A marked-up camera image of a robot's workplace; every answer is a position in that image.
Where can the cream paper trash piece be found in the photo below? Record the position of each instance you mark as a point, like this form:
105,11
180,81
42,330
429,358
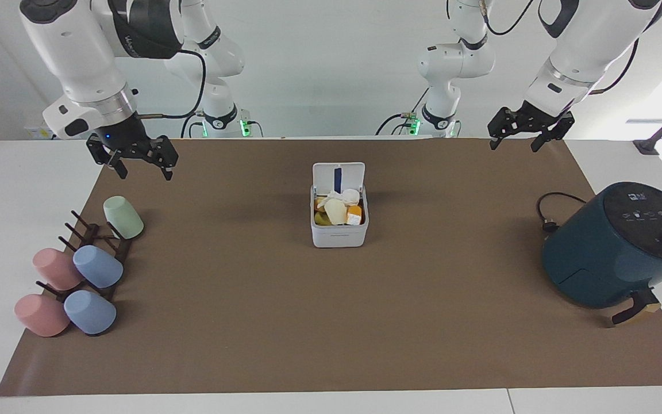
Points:
335,211

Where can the dark wooden cup rack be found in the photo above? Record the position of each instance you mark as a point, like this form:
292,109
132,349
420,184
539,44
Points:
121,248

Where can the dark teal air fryer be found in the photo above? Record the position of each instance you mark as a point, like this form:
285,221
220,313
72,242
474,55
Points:
612,253

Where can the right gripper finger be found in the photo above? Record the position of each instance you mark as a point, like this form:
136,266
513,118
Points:
101,152
165,152

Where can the white trash bin with lid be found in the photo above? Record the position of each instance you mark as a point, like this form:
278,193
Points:
339,236

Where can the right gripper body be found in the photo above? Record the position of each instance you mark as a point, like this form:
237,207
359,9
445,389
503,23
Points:
121,135

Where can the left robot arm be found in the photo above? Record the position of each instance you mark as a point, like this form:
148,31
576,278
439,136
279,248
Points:
589,40

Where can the yellow-green trash piece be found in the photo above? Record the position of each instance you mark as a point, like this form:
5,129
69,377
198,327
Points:
322,219

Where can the white crumpled tissue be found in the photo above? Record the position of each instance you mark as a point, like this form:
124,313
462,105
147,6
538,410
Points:
350,196

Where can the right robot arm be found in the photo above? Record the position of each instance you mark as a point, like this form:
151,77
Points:
72,52

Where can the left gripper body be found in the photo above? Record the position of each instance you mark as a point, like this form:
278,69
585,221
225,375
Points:
541,117

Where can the pink cup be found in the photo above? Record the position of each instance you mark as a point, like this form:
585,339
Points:
55,269
41,315

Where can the green cup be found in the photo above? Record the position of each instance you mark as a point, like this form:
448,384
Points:
124,218

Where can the small orange trash box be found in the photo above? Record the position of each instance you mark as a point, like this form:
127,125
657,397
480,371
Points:
354,215

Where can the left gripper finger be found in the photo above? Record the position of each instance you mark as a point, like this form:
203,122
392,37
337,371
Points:
506,122
558,129

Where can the blue cup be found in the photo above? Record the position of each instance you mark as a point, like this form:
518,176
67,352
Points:
98,266
89,313

